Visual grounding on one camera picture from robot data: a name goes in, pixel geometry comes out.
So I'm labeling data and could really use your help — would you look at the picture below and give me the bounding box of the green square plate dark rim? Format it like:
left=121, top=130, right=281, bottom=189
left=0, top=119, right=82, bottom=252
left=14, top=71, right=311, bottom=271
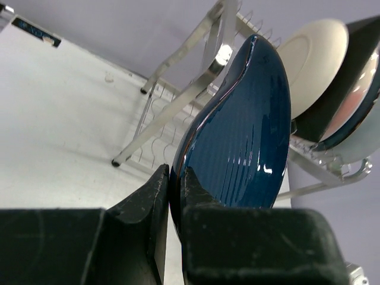
left=294, top=15, right=379, bottom=143

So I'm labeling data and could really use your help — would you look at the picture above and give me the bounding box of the black left gripper left finger pad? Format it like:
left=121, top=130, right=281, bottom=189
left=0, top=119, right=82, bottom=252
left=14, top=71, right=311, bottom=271
left=80, top=164, right=169, bottom=284

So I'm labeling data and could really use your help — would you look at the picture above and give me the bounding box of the cream round plate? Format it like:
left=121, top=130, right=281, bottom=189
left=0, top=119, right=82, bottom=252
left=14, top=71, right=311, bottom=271
left=277, top=18, right=349, bottom=119

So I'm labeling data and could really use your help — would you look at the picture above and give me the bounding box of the red and teal floral plate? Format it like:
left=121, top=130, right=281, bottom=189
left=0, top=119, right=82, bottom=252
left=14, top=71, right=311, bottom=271
left=334, top=109, right=379, bottom=164

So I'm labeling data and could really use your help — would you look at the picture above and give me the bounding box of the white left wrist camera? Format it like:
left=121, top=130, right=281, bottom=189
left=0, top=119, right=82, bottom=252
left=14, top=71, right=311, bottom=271
left=346, top=261, right=369, bottom=285

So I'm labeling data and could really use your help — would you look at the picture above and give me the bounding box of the dark blue leaf-shaped dish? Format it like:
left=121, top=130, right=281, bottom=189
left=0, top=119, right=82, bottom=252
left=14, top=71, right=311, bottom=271
left=170, top=34, right=291, bottom=231

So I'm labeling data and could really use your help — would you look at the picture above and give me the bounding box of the left corner table label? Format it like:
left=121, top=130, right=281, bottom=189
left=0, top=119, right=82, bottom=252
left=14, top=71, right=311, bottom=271
left=11, top=17, right=62, bottom=48

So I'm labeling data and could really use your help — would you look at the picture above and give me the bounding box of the two-tier steel dish rack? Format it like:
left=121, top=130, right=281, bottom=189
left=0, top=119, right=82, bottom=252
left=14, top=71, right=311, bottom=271
left=112, top=1, right=372, bottom=201

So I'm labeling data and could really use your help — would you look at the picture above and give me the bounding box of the cream and pink plate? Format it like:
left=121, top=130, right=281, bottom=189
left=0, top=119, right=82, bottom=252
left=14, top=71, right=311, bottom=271
left=321, top=50, right=379, bottom=141

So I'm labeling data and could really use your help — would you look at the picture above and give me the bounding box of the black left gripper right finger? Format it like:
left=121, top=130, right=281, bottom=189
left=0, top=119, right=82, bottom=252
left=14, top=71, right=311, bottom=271
left=180, top=168, right=349, bottom=284

